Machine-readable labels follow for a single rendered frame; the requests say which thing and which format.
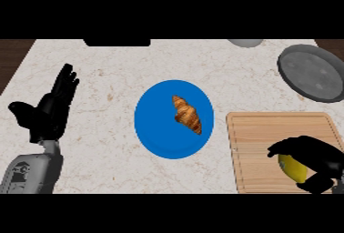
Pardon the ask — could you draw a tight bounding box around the blue round plate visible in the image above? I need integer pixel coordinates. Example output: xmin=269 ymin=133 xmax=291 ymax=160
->
xmin=133 ymin=79 xmax=217 ymax=160

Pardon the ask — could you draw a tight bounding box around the black appliance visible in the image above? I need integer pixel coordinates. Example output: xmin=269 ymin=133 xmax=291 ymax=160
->
xmin=83 ymin=38 xmax=152 ymax=47

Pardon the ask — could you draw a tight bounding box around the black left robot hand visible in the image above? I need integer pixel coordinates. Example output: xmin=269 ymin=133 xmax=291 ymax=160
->
xmin=8 ymin=63 xmax=81 ymax=145

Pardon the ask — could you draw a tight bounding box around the dark grey round pan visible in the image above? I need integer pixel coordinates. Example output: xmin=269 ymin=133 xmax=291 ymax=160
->
xmin=276 ymin=44 xmax=344 ymax=104

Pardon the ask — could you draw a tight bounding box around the yellow lemon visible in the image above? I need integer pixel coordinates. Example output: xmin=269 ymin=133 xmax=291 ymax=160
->
xmin=276 ymin=154 xmax=310 ymax=184

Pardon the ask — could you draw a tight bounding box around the brown croissant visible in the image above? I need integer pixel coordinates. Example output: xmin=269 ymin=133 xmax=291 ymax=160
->
xmin=171 ymin=95 xmax=202 ymax=136

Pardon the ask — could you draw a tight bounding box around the grey rounded object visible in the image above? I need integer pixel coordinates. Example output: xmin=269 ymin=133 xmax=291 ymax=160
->
xmin=228 ymin=38 xmax=265 ymax=48

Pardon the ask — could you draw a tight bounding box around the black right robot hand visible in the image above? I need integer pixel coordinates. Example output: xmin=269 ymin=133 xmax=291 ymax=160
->
xmin=266 ymin=135 xmax=344 ymax=195

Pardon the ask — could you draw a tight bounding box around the pale wooden cutting board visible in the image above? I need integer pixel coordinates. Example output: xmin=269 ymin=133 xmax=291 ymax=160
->
xmin=225 ymin=111 xmax=344 ymax=195

